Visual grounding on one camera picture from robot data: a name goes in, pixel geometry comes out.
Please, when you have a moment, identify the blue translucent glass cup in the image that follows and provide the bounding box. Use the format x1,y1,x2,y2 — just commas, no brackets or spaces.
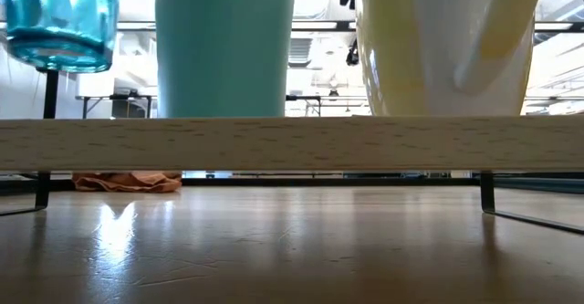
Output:
0,0,120,74

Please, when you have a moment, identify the wooden shelf with black legs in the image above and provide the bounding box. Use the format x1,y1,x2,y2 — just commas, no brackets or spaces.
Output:
0,114,584,236

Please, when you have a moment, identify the teal tumbler cup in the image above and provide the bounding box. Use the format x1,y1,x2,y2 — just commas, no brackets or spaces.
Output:
152,0,297,119

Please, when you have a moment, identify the yellow and white mug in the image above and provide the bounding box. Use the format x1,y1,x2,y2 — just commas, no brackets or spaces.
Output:
354,0,547,118

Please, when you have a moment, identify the orange cloth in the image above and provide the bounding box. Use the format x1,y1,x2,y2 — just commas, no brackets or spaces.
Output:
71,171,183,194

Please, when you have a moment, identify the black background table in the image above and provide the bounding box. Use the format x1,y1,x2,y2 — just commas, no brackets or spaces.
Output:
75,93,155,120

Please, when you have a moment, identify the black hanging camera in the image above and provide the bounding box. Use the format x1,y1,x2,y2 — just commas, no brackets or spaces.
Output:
345,37,360,68

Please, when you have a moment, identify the black metal post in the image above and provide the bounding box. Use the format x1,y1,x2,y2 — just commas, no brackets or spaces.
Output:
42,69,60,121

